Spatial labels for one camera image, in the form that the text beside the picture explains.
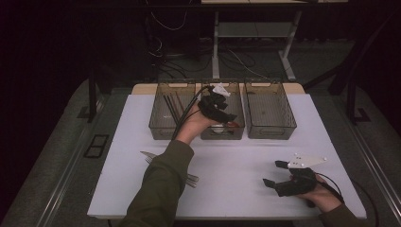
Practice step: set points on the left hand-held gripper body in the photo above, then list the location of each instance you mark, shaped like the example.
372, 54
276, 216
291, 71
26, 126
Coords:
211, 105

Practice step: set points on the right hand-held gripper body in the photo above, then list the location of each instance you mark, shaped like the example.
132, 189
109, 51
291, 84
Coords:
299, 184

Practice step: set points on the smoky clear plastic bin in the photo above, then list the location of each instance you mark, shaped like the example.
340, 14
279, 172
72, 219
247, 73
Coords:
235, 132
269, 110
157, 126

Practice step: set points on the black chopstick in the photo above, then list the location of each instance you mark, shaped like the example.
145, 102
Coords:
173, 105
168, 107

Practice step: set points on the person's left hand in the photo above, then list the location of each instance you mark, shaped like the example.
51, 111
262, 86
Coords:
194, 124

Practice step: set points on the person's right hand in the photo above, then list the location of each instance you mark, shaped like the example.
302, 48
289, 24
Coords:
324, 198

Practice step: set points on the white metal stand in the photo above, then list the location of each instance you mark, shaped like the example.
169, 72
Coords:
253, 30

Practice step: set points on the black stand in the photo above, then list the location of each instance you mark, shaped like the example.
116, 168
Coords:
350, 101
92, 101

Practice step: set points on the metal rail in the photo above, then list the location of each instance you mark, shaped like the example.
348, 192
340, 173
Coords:
378, 176
63, 186

